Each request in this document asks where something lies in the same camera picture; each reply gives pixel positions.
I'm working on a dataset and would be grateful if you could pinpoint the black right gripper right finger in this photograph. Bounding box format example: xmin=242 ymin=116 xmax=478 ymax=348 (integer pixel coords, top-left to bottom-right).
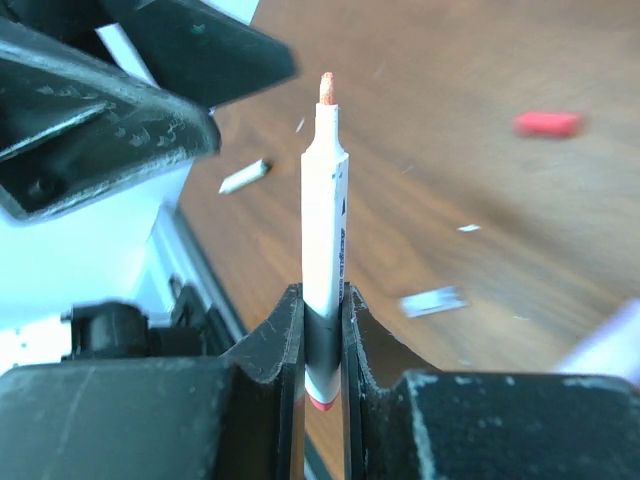
xmin=342 ymin=286 xmax=639 ymax=479

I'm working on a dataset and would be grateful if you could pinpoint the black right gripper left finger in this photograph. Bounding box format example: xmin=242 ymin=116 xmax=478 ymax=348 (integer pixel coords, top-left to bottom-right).
xmin=1 ymin=284 xmax=305 ymax=479

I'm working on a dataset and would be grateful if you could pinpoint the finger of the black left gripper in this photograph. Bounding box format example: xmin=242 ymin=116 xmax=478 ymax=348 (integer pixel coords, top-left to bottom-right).
xmin=98 ymin=1 xmax=297 ymax=107
xmin=1 ymin=19 xmax=221 ymax=222

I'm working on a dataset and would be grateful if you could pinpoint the white red marker pen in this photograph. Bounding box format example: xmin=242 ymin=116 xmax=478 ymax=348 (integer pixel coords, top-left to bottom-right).
xmin=300 ymin=72 xmax=350 ymax=411

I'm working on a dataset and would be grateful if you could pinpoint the pink highlighter pen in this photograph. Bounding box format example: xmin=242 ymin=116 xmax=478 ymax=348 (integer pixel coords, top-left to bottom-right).
xmin=553 ymin=298 xmax=639 ymax=385

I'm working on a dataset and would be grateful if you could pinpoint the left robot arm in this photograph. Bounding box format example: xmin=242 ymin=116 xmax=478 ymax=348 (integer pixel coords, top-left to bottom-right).
xmin=1 ymin=1 xmax=297 ymax=367

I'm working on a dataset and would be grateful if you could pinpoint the white black marker pen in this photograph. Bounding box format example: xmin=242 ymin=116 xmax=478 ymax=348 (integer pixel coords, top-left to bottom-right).
xmin=218 ymin=159 xmax=271 ymax=195

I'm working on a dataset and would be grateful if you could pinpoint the clear pen cap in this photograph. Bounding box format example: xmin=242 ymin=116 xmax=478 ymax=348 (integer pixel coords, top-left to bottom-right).
xmin=400 ymin=286 xmax=467 ymax=318

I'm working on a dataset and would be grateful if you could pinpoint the red pen cap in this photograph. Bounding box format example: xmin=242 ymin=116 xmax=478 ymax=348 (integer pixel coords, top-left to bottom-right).
xmin=513 ymin=111 xmax=584 ymax=138

